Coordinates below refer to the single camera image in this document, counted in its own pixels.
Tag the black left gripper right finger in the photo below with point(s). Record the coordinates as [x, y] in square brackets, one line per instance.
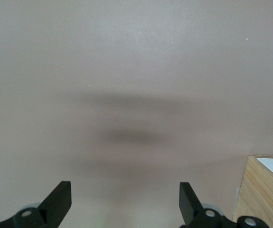
[188, 204]

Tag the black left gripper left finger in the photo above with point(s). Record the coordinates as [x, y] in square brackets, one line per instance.
[55, 204]

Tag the light wooden drawer cabinet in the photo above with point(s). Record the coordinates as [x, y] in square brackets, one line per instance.
[257, 202]

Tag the brown table cover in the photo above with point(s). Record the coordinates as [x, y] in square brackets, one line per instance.
[126, 59]

